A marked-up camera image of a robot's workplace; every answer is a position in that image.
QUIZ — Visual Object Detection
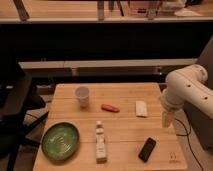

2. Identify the dark grey cabinet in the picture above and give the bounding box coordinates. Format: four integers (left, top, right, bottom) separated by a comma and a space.
183, 35, 213, 154

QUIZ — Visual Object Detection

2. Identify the green ribbed plate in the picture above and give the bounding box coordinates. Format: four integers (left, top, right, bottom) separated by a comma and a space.
41, 122, 80, 161

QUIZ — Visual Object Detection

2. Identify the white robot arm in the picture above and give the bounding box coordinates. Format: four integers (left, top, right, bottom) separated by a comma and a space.
159, 64, 213, 128

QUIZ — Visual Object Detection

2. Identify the small white bottle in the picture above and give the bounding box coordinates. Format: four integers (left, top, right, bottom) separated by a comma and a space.
95, 121, 107, 164

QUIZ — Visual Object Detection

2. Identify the orange carrot toy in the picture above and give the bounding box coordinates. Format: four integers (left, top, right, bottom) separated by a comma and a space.
101, 104, 120, 113

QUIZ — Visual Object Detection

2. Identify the black eraser block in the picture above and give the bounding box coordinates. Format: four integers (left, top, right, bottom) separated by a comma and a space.
138, 138, 156, 162

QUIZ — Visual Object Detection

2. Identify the translucent plastic cup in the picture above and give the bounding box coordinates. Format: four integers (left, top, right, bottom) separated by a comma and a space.
75, 86, 90, 108

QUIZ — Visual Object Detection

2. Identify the black chair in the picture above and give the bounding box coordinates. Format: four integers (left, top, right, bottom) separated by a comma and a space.
0, 63, 48, 171

